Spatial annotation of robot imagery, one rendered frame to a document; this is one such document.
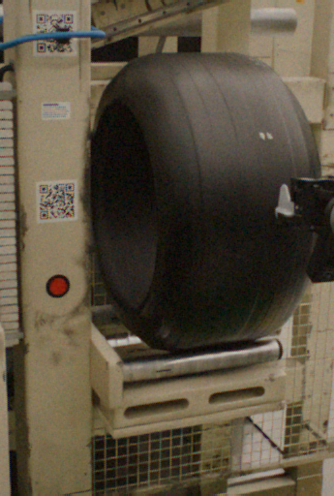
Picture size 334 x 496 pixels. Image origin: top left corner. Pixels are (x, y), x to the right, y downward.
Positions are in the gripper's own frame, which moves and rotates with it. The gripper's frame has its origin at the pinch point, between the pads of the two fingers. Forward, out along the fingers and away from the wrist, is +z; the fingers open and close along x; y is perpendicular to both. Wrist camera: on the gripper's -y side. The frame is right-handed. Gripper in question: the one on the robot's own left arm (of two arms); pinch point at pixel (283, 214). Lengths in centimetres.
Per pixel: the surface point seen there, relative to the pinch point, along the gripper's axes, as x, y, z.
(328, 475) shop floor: -79, -110, 111
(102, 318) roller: 19, -27, 46
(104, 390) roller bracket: 27.1, -32.8, 17.4
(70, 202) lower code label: 30.9, 1.4, 21.9
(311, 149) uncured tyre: -8.5, 10.1, 5.6
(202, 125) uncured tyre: 11.6, 14.9, 6.8
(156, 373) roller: 16.6, -31.2, 18.1
